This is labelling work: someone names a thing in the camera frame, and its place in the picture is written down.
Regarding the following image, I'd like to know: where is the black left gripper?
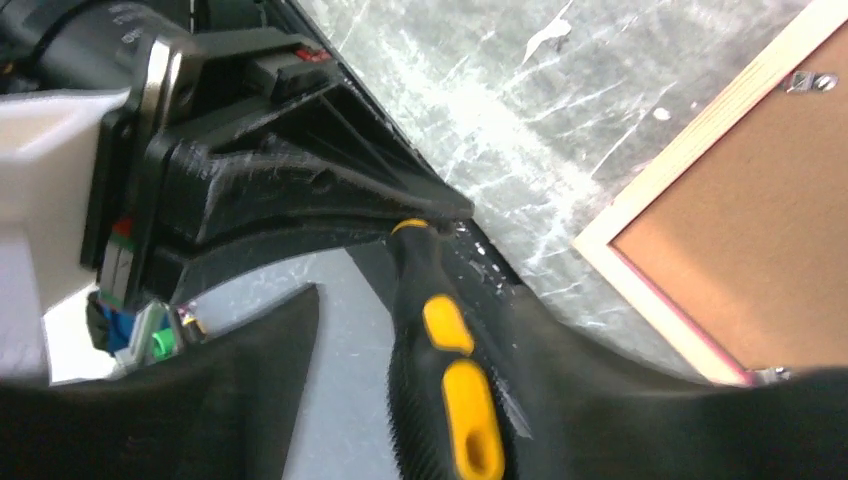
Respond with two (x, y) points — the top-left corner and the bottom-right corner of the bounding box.
(1, 1), (474, 312)

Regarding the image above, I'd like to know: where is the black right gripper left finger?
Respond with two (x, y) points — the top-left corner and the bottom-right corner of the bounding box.
(1, 284), (320, 479)

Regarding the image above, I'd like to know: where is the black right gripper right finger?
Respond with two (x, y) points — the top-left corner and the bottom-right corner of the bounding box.
(457, 225), (847, 479)

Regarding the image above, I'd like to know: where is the yellow black screwdriver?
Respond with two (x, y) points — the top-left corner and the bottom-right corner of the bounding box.
(387, 218), (519, 479)

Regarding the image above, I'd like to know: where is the pink wooden photo frame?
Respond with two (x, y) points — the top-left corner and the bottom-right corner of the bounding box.
(574, 1), (847, 385)

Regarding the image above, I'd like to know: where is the silver frame hanger clip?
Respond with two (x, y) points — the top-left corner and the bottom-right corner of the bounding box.
(779, 70), (839, 94)

